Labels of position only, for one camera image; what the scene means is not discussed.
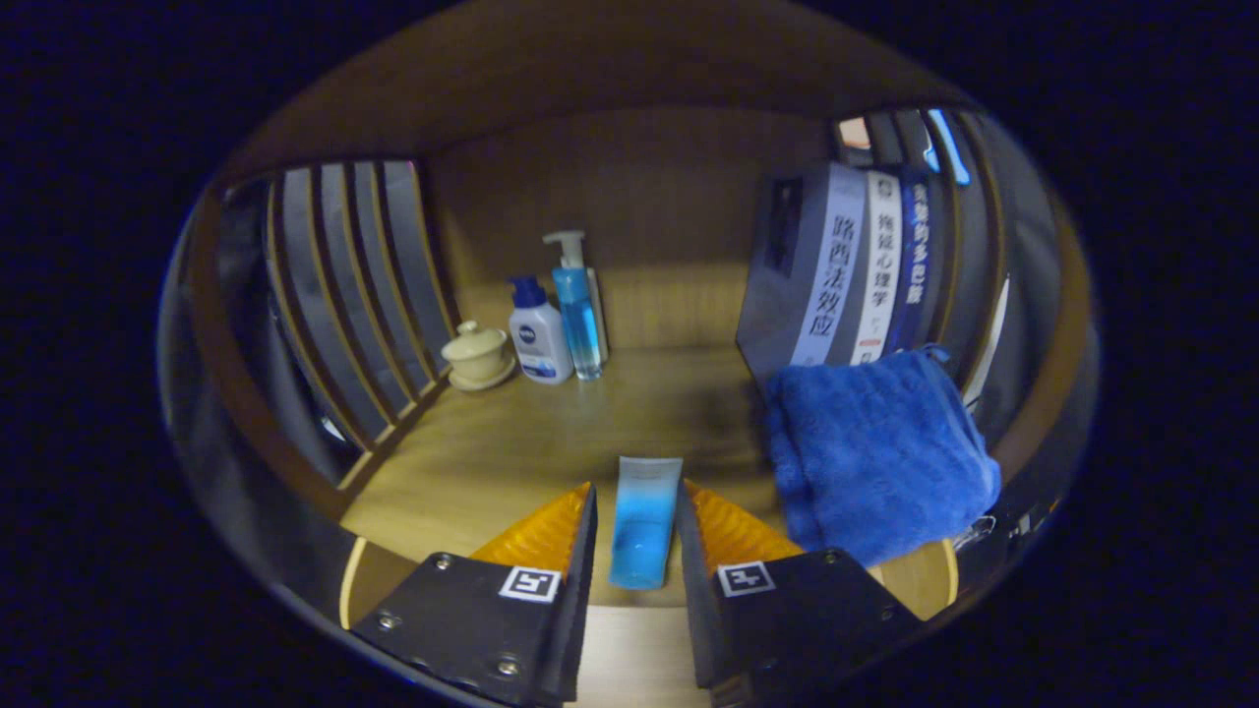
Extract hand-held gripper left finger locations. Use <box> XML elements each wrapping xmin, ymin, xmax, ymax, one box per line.
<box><xmin>351</xmin><ymin>482</ymin><xmax>599</xmax><ymax>708</ymax></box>

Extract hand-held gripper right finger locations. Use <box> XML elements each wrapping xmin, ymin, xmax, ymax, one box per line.
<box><xmin>675</xmin><ymin>479</ymin><xmax>926</xmax><ymax>708</ymax></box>

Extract blue tube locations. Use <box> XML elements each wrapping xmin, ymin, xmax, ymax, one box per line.
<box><xmin>608</xmin><ymin>456</ymin><xmax>684</xmax><ymax>591</ymax></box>

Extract wooden countertop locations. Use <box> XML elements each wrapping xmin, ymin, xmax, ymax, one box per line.
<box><xmin>339</xmin><ymin>344</ymin><xmax>960</xmax><ymax>630</ymax></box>

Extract wooden cabinet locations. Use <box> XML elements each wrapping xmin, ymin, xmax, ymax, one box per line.
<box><xmin>162</xmin><ymin>0</ymin><xmax>1098</xmax><ymax>640</ymax></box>

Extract blue towel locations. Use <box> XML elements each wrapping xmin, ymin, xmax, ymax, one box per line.
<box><xmin>765</xmin><ymin>344</ymin><xmax>1002</xmax><ymax>568</ymax></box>

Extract white bottle with blue cap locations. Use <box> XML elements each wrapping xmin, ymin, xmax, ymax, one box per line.
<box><xmin>508</xmin><ymin>275</ymin><xmax>574</xmax><ymax>385</ymax></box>

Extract cream lidded teacup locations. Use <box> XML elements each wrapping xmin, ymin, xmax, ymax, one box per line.
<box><xmin>441</xmin><ymin>321</ymin><xmax>516</xmax><ymax>392</ymax></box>

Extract blue pump bottle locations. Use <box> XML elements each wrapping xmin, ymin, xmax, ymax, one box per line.
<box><xmin>543</xmin><ymin>230</ymin><xmax>609</xmax><ymax>382</ymax></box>

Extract grey book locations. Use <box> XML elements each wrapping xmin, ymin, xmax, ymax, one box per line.
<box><xmin>736</xmin><ymin>162</ymin><xmax>869</xmax><ymax>389</ymax></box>

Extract white book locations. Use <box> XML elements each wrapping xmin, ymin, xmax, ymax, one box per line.
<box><xmin>851</xmin><ymin>170</ymin><xmax>903</xmax><ymax>365</ymax></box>

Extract dark blue book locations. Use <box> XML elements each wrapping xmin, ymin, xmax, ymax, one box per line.
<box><xmin>890</xmin><ymin>169</ymin><xmax>933</xmax><ymax>353</ymax></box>

